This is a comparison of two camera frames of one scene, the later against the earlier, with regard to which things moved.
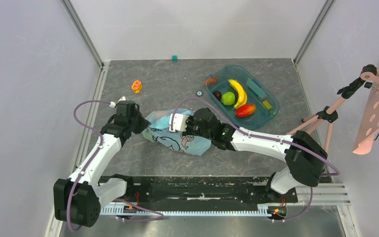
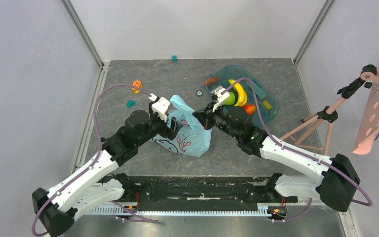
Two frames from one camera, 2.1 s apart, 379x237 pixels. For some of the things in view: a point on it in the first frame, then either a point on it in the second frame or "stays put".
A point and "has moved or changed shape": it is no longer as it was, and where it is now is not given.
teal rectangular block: [255, 88] stays put
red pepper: [246, 110] stays put
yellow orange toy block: [136, 86] stays put
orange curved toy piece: [207, 82] stays put
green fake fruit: [228, 98] stays put
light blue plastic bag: [156, 130] has moved or changed shape
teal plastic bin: [243, 98] stays put
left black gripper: [144, 123] -> [168, 132]
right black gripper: [191, 123] -> [205, 116]
